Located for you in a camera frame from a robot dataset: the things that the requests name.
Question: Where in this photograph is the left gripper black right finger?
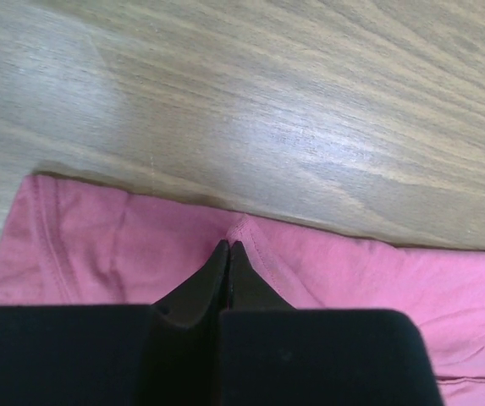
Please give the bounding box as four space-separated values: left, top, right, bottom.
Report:
219 243 443 405

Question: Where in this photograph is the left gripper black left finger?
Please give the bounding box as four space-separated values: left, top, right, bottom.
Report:
0 242 229 405

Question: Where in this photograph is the pink t-shirt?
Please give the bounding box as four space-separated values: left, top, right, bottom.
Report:
0 175 485 405

